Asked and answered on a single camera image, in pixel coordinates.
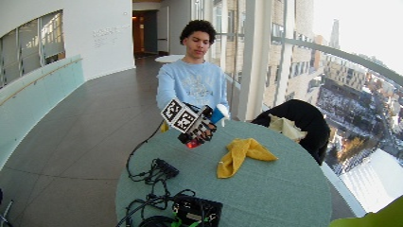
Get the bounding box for grey metal window railing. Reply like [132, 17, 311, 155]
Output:
[270, 35, 403, 87]

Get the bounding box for small black hub box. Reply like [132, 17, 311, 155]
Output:
[153, 158, 181, 180]

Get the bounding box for white cube with black markers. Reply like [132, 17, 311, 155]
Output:
[160, 97, 202, 134]

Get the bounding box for blue bottle with white top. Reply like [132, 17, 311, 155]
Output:
[209, 103, 232, 128]

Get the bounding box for beige cloth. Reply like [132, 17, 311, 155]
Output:
[268, 113, 309, 143]

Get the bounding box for person in light blue sweatshirt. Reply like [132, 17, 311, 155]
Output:
[155, 19, 232, 125]

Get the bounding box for green cable clips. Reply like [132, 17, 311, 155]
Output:
[170, 211, 204, 227]

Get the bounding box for yellow cloth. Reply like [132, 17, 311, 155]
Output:
[216, 137, 280, 180]

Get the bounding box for yellow-green object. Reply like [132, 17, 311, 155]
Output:
[329, 194, 403, 227]

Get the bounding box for bundle of black cables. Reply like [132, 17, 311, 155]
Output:
[115, 169, 197, 227]

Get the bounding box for large black electronics box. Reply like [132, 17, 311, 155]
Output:
[172, 194, 225, 227]

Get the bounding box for dark metal stand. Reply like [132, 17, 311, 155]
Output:
[0, 188, 15, 227]

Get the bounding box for white round table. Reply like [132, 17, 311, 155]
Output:
[155, 54, 186, 64]

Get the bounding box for long black cable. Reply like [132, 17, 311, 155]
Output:
[125, 120, 167, 183]

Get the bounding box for wooden wall handrail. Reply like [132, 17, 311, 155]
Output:
[0, 58, 83, 107]

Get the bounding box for black jacket on chair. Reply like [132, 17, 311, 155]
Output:
[250, 98, 333, 166]

